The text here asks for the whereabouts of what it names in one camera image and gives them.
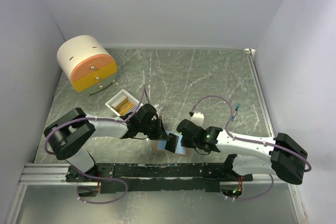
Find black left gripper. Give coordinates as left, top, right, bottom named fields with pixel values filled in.
left=140, top=116, right=170, bottom=141

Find pink blue card holder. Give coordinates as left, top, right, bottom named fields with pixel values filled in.
left=154, top=131, right=187, bottom=156

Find black credit card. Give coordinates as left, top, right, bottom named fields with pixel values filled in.
left=164, top=133, right=179, bottom=153

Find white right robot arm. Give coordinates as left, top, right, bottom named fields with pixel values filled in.
left=177, top=119, right=308, bottom=185

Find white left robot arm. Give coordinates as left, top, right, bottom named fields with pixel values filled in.
left=44, top=103, right=169, bottom=182

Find yellow credit card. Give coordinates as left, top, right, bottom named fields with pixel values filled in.
left=114, top=98, right=134, bottom=115

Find white card tray box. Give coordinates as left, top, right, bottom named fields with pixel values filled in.
left=105, top=89, right=139, bottom=116

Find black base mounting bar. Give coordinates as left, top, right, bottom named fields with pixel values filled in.
left=65, top=162, right=253, bottom=196

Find blue pen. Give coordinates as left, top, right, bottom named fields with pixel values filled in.
left=231, top=103, right=240, bottom=121

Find cream drawer cabinet orange fronts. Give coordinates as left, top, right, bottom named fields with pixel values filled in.
left=57, top=35, right=118, bottom=95

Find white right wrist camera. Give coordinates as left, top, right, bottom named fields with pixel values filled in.
left=189, top=111, right=204, bottom=126

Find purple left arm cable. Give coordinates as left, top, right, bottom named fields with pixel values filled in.
left=43, top=84, right=152, bottom=156

